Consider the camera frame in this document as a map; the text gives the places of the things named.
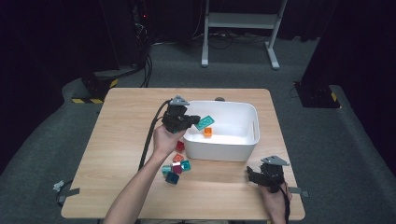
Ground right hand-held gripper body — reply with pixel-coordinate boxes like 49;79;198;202
261;155;290;192

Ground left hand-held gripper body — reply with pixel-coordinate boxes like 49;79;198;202
162;94;191;133

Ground long teal toy block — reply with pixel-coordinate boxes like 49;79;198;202
194;115;216;132

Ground white plastic bin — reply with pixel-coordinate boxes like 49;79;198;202
181;100;261;162

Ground person's left hand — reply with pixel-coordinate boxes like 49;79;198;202
151;124;187;158

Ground person's right hand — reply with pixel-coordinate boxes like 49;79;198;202
260;183;293;220

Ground grey tape strip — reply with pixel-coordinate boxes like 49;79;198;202
288;186;310;199
56;187;81;204

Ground dark blue toy block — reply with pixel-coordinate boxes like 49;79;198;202
164;171;180;185

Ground black floor stand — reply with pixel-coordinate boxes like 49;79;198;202
79;66;120;101
293;81;341;109

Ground yellow black striped tape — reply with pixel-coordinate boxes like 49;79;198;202
71;98;104;105

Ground white metal stand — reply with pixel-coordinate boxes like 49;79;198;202
201;0;288;71

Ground dark curtain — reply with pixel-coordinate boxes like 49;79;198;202
300;0;396;178
0;0;120;185

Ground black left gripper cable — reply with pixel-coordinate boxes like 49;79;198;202
137;99;173;172

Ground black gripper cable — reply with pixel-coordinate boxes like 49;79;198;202
137;99;173;172
278;182;292;224

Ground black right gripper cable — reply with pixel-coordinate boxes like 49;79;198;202
278;182;292;224

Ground hanging black cable bundle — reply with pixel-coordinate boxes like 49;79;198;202
133;0;154;89

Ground black floor cables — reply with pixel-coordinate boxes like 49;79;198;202
152;29;272;50

